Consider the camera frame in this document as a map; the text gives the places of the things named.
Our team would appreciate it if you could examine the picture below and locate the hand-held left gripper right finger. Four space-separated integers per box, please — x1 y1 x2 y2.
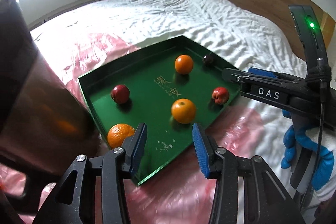
192 123 306 224

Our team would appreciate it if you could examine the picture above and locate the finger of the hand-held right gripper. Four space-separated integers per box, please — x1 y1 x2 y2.
247 67 309 83
222 68 252 86

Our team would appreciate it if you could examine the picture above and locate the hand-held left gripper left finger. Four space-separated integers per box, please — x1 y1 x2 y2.
31 123 148 224

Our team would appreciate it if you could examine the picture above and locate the orange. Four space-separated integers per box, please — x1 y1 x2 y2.
107 123 135 149
171 98 197 124
175 54 194 75

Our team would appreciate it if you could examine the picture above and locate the small red apple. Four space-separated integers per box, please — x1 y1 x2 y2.
110 84 130 104
212 87 230 105

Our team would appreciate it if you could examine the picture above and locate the green tray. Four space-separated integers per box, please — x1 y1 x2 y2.
78 35 241 186

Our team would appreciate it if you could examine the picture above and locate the person's right hand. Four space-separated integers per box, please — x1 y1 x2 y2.
280 110 336 203

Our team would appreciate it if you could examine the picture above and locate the pink plastic sheet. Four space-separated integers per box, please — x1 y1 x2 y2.
0 32 292 224

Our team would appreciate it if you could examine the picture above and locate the black jug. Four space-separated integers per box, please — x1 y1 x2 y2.
0 0 100 214

